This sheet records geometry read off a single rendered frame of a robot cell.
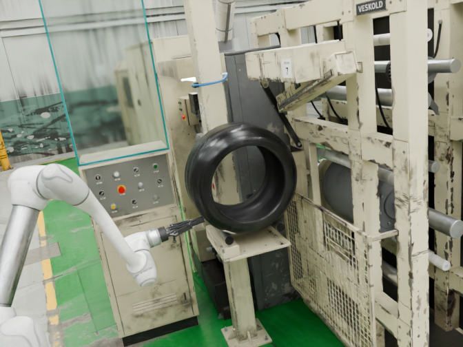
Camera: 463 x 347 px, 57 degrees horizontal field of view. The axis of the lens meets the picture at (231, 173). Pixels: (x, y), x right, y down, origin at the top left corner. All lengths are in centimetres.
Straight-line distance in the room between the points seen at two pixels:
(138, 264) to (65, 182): 53
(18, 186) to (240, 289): 148
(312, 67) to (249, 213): 93
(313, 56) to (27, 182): 125
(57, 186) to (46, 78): 919
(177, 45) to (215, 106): 308
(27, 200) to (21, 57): 913
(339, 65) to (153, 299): 194
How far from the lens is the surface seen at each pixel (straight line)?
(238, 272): 268
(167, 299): 301
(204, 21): 235
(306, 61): 185
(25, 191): 184
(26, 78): 1086
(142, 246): 211
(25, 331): 167
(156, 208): 279
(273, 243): 229
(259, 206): 241
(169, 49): 536
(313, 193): 262
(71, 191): 176
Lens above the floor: 180
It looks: 16 degrees down
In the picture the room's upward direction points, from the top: 8 degrees counter-clockwise
